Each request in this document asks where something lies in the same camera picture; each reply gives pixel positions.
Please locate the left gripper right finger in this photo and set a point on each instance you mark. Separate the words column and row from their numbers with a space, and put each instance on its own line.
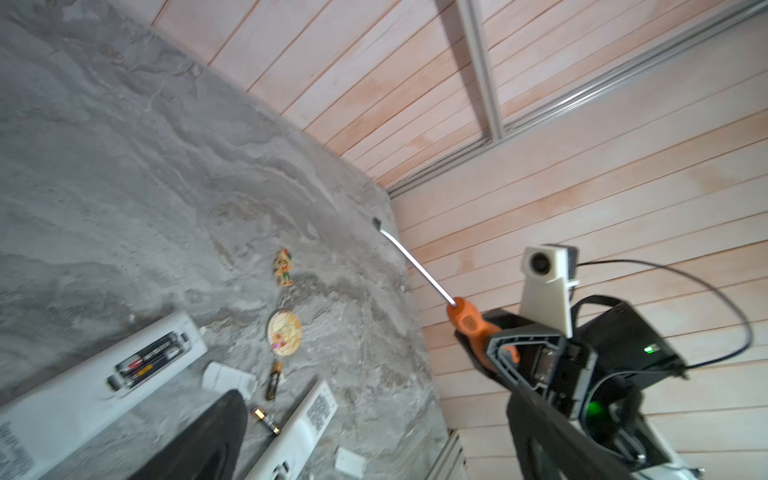
column 549, row 447

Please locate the white battery cover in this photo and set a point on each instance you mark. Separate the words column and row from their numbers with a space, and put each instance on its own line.
column 220, row 378
column 350, row 463

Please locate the round wooden coaster sticker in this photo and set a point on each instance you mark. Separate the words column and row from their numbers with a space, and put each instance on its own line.
column 284, row 332

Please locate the white remote control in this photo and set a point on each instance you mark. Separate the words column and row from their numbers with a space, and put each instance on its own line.
column 47, row 424
column 289, row 452

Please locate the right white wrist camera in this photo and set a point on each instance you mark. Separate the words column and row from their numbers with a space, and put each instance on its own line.
column 550, row 275

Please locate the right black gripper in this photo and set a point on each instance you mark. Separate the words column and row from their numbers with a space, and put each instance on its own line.
column 595, row 379

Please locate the black gold battery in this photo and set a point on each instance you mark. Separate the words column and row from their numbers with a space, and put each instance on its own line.
column 164, row 348
column 274, row 381
column 266, row 420
column 145, row 372

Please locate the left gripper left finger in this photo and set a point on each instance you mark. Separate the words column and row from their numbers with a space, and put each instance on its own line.
column 207, row 449

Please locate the orange handled screwdriver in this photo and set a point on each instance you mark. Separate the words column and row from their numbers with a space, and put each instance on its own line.
column 462, row 314

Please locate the horizontal aluminium wall rail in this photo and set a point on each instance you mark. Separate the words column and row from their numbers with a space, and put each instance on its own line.
column 730, row 17

